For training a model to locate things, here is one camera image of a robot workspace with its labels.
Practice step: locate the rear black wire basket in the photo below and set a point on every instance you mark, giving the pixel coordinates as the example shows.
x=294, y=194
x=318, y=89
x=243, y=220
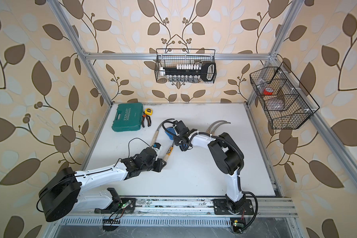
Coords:
x=174, y=56

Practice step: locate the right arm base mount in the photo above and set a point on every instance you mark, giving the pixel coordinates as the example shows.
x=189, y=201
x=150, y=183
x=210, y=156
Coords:
x=225, y=206

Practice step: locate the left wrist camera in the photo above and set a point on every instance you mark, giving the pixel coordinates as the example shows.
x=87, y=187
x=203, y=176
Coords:
x=156, y=147

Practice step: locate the blue grey microfiber rag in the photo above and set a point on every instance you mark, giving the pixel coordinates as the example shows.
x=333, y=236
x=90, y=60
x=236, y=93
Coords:
x=171, y=133

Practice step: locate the red handled pliers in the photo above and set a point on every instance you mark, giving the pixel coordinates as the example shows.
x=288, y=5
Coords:
x=147, y=118

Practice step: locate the green plastic tool case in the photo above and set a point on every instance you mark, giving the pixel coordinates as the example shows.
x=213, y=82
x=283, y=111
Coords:
x=128, y=117

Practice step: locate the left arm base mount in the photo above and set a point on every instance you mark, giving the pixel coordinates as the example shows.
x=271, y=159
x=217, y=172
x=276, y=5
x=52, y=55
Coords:
x=111, y=202

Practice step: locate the yellow tape measure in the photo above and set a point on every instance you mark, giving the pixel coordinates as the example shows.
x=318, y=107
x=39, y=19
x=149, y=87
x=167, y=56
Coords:
x=148, y=111

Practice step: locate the red item in basket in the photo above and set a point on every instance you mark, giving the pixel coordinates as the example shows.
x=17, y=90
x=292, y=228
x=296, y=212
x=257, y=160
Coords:
x=267, y=91

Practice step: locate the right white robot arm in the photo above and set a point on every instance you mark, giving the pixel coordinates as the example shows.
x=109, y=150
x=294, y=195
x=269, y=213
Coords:
x=227, y=156

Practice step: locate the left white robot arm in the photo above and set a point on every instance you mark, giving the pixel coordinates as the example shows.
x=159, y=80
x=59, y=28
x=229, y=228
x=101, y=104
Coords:
x=74, y=191

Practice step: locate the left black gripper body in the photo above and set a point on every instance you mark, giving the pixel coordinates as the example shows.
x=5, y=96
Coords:
x=154, y=165

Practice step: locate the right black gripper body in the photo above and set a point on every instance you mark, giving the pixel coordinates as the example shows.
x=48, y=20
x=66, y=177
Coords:
x=177, y=142

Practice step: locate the black wire basket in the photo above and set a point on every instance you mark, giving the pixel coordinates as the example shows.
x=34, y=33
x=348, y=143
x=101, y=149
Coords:
x=291, y=104
x=174, y=56

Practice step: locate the right black wire basket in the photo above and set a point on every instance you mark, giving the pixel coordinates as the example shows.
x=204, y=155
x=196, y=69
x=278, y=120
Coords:
x=291, y=104

